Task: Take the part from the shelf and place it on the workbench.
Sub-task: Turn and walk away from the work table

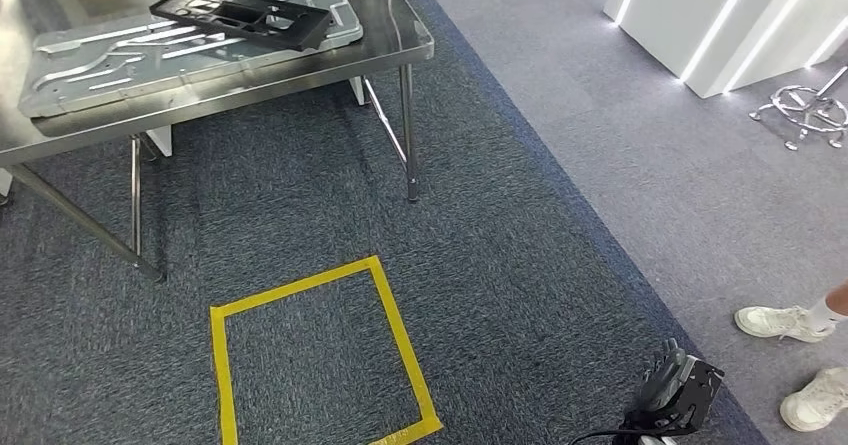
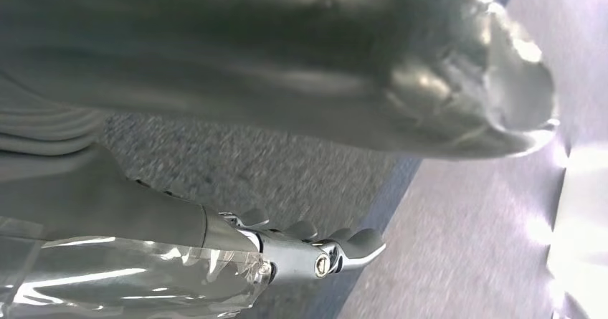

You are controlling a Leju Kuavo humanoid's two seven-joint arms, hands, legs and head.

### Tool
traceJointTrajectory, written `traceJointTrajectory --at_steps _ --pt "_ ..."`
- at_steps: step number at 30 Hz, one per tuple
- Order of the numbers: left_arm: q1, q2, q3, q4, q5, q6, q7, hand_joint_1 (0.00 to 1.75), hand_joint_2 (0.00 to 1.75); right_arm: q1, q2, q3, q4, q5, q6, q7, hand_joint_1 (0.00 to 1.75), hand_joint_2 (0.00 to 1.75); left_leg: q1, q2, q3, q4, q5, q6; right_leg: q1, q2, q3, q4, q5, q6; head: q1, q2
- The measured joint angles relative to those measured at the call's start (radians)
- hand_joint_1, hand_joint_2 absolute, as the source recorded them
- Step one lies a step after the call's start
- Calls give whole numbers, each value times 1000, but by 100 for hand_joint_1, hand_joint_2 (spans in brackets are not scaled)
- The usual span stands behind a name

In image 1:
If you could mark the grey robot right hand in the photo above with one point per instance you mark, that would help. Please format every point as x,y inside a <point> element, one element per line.
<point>662,379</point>

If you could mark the black plastic plate frame part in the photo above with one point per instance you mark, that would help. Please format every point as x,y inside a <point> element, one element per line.
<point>192,8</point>

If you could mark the stainless steel workbench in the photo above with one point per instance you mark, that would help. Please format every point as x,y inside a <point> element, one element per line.
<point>199,107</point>

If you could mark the person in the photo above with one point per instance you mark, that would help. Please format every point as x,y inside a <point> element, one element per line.
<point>782,323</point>

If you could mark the chrome star stool base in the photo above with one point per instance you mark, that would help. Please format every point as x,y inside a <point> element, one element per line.
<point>808,111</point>

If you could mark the white lit display plinth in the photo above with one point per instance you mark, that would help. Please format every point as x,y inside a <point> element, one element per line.
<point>669,18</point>

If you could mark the grey stamped metal panel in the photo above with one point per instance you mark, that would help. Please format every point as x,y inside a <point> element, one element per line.
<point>99,78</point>

